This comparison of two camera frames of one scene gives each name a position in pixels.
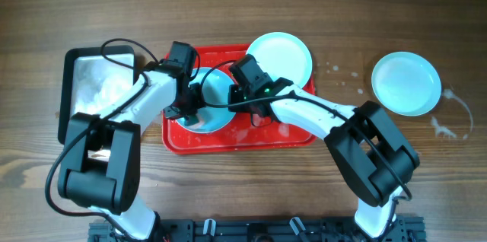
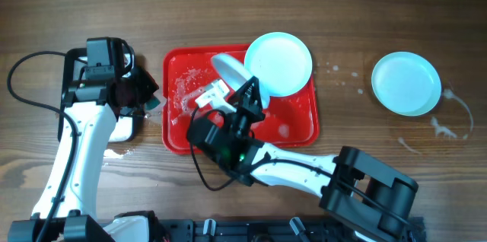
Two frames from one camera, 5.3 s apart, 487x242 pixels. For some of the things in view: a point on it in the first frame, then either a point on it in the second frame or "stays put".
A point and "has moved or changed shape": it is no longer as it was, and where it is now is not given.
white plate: [405, 84] stays put
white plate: [282, 55] stays put
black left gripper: [186, 106] to [141, 87]
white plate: [214, 84] has moved or changed shape
